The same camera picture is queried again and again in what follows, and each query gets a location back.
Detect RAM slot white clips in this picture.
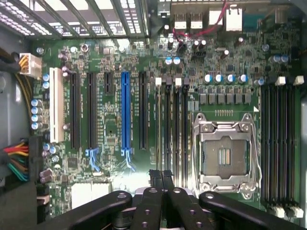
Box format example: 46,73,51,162
287,75,305,219
270,76,286,218
174,77,182,189
154,77,164,171

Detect yellow black power wire bundle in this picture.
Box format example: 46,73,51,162
0,46,42,101

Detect black open PC case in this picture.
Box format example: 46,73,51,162
0,0,307,230

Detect silver chipset heatsink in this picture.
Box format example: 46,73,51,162
71,181,112,210

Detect multicolour power wire bundle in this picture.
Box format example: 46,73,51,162
0,140,31,183

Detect red fan wire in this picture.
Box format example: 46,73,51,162
172,0,230,40

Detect RAM slot black clips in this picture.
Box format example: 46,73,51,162
260,83,271,207
164,77,173,172
182,77,191,189
278,83,289,207

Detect green motherboard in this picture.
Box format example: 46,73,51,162
30,0,303,219

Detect blue expansion slot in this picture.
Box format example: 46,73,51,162
120,71,134,172

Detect silver CPU socket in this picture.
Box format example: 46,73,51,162
193,112,262,201

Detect white expansion slot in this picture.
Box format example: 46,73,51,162
49,67,65,144

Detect long black expansion slot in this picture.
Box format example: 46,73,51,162
85,72,100,172
138,71,149,151
70,72,82,150

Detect short black expansion slot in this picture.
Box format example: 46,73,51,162
104,71,114,95

